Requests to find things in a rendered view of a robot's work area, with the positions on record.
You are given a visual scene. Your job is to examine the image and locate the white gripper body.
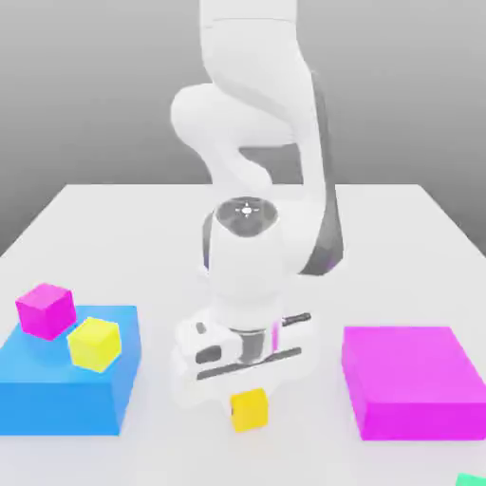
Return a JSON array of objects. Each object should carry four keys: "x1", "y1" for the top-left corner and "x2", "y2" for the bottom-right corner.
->
[{"x1": 171, "y1": 342, "x2": 317, "y2": 410}]

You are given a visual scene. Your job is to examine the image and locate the small golden yellow cube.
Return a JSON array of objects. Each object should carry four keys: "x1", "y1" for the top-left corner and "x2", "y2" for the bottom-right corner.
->
[{"x1": 230, "y1": 387, "x2": 270, "y2": 434}]

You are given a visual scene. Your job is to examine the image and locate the small lemon yellow cube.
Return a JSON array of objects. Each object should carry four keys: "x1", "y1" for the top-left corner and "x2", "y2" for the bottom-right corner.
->
[{"x1": 66, "y1": 316, "x2": 122, "y2": 374}]

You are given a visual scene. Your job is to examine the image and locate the small magenta cube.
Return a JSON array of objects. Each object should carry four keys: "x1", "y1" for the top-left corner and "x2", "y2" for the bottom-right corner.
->
[{"x1": 14, "y1": 282, "x2": 78, "y2": 342}]

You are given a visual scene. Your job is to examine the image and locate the large blue box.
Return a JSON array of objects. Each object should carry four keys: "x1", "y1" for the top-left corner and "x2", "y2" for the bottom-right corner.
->
[{"x1": 0, "y1": 305, "x2": 142, "y2": 437}]

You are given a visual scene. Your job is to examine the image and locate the large magenta box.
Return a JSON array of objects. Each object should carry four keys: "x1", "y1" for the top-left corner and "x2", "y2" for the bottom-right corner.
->
[{"x1": 340, "y1": 326, "x2": 486, "y2": 442}]

